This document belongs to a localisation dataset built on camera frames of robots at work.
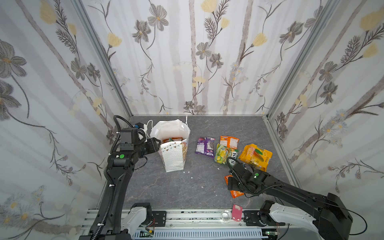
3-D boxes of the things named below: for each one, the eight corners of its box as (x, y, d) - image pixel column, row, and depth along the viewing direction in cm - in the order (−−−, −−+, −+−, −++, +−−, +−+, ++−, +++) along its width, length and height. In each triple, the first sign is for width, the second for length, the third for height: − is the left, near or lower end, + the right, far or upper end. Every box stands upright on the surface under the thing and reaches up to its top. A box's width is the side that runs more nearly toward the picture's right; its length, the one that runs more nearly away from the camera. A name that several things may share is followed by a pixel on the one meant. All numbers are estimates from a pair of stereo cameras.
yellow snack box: (238, 159, 97) (240, 155, 93) (245, 145, 105) (247, 140, 100) (263, 173, 92) (267, 169, 87) (269, 156, 99) (273, 152, 95)
